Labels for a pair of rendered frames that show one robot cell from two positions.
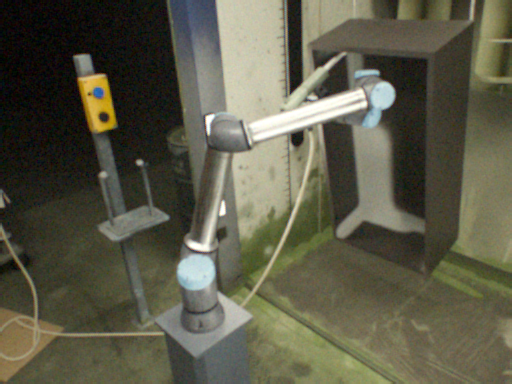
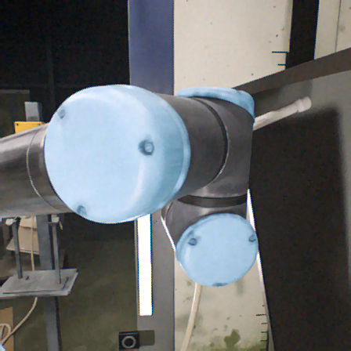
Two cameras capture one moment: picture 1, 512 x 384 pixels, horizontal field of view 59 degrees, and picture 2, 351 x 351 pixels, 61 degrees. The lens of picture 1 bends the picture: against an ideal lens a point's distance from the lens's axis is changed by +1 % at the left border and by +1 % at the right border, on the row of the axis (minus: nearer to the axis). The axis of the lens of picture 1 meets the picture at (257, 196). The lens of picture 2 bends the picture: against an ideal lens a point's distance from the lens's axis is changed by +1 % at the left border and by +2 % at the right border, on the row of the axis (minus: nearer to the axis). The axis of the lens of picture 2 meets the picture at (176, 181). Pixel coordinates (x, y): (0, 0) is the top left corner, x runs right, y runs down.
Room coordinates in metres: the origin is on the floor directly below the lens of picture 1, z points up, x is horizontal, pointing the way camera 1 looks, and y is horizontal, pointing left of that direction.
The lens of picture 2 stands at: (1.41, -0.61, 1.55)
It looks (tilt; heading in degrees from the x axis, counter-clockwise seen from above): 11 degrees down; 35
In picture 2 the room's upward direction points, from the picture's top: straight up
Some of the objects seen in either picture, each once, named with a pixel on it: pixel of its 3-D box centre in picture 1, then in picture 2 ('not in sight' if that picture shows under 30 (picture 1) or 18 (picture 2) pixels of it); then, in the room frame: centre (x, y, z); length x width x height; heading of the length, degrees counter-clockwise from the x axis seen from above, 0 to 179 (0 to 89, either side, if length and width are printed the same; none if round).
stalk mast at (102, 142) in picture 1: (117, 208); (48, 262); (2.20, 0.78, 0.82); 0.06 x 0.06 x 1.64; 41
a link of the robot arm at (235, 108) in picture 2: (366, 87); (208, 146); (1.71, -0.45, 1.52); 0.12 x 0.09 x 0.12; 5
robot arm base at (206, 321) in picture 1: (201, 308); not in sight; (1.47, 0.27, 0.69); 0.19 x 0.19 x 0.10
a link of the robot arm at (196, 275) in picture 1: (197, 281); not in sight; (1.48, 0.27, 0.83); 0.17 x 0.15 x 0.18; 5
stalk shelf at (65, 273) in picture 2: (132, 222); (40, 283); (2.10, 0.68, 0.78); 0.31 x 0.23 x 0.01; 131
